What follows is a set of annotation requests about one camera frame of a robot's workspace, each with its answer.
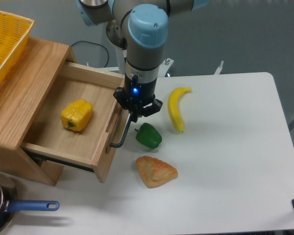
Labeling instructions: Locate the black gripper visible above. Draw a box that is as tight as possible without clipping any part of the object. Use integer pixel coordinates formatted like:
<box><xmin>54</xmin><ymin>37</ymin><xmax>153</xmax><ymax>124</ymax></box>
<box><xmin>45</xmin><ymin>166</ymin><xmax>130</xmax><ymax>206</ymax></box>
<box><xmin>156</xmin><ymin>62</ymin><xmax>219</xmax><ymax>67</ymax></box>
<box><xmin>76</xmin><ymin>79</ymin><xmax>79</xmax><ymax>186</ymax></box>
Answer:
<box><xmin>113</xmin><ymin>74</ymin><xmax>163</xmax><ymax>122</ymax></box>

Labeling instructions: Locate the wooden top drawer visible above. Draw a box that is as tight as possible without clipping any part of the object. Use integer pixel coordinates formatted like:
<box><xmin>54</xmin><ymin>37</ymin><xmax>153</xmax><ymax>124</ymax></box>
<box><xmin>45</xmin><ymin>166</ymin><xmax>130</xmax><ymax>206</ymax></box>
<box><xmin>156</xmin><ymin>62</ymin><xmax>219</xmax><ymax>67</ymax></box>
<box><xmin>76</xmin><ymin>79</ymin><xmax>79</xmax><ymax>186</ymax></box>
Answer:
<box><xmin>22</xmin><ymin>62</ymin><xmax>126</xmax><ymax>182</ymax></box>

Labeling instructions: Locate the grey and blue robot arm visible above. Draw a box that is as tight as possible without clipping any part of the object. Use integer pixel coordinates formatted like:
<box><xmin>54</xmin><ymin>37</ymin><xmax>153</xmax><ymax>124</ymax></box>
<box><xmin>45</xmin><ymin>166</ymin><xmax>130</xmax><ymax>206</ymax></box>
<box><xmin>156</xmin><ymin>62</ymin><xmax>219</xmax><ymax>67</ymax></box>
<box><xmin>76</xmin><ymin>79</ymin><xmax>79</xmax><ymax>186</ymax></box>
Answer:
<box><xmin>76</xmin><ymin>0</ymin><xmax>208</xmax><ymax>122</ymax></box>

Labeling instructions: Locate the wooden drawer cabinet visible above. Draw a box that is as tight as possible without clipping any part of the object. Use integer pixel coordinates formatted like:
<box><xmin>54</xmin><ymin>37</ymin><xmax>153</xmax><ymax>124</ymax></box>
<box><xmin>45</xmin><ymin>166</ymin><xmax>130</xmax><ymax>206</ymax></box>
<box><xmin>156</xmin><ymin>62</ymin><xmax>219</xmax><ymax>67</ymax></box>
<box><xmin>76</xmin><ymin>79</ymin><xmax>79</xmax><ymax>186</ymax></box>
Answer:
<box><xmin>0</xmin><ymin>37</ymin><xmax>75</xmax><ymax>186</ymax></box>

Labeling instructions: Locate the green bell pepper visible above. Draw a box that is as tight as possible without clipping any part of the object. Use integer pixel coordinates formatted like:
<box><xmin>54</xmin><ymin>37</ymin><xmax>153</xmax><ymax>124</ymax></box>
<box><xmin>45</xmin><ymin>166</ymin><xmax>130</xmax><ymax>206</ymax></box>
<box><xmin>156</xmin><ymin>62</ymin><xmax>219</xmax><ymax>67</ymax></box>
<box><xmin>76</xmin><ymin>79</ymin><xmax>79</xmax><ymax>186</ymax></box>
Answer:
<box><xmin>136</xmin><ymin>122</ymin><xmax>162</xmax><ymax>149</ymax></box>

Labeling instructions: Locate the yellow banana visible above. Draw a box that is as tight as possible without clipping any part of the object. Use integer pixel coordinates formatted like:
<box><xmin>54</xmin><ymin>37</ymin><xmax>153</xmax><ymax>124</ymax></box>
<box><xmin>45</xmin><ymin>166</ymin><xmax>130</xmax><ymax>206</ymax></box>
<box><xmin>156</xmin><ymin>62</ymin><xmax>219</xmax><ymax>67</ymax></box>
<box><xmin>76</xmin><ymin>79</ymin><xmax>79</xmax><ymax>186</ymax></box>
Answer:
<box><xmin>168</xmin><ymin>87</ymin><xmax>192</xmax><ymax>133</ymax></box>

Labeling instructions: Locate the yellow bell pepper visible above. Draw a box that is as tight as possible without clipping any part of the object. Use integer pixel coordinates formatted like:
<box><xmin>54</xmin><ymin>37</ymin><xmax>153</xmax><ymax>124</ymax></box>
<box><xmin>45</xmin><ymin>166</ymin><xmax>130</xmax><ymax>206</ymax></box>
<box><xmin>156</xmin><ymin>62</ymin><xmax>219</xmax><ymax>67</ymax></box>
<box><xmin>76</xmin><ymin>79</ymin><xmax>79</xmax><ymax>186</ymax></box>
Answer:
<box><xmin>60</xmin><ymin>99</ymin><xmax>93</xmax><ymax>132</ymax></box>

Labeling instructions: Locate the triangular pastry bread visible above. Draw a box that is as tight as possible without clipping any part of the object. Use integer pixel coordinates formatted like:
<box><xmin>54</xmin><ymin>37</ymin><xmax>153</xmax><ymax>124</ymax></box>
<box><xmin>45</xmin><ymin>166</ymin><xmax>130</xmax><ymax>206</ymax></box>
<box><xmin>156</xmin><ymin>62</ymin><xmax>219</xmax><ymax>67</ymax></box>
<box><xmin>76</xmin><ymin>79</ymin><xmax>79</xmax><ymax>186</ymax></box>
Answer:
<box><xmin>135</xmin><ymin>156</ymin><xmax>178</xmax><ymax>188</ymax></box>

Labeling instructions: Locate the yellow plastic basket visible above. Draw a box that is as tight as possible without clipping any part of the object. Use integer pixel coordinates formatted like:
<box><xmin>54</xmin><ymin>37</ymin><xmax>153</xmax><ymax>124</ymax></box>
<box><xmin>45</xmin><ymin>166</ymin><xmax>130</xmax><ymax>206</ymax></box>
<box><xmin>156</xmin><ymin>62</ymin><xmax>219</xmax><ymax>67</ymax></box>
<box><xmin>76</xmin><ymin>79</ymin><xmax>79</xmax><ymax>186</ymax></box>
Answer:
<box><xmin>0</xmin><ymin>10</ymin><xmax>35</xmax><ymax>85</ymax></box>

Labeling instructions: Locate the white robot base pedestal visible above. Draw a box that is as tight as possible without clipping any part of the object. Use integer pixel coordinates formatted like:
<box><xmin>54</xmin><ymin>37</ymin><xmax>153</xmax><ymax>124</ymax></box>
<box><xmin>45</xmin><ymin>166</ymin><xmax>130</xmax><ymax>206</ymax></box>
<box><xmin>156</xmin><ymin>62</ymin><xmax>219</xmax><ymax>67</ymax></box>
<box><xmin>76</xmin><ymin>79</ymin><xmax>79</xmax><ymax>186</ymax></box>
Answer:
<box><xmin>87</xmin><ymin>19</ymin><xmax>173</xmax><ymax>79</ymax></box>

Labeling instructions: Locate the black cable on floor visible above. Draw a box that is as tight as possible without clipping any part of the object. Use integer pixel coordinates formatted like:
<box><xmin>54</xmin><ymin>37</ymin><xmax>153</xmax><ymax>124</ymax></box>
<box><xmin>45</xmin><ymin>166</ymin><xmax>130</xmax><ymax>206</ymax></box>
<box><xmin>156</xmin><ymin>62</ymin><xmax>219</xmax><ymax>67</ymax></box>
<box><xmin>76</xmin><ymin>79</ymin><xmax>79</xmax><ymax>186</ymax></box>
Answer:
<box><xmin>70</xmin><ymin>40</ymin><xmax>110</xmax><ymax>68</ymax></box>

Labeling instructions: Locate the black pan with blue handle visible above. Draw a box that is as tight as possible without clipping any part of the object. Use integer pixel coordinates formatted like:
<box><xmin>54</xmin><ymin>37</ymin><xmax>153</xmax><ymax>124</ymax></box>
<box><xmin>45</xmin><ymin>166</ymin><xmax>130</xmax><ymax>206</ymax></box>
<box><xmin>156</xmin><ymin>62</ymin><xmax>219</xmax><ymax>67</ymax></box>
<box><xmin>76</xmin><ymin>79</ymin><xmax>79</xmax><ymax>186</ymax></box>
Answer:
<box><xmin>0</xmin><ymin>173</ymin><xmax>60</xmax><ymax>232</ymax></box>

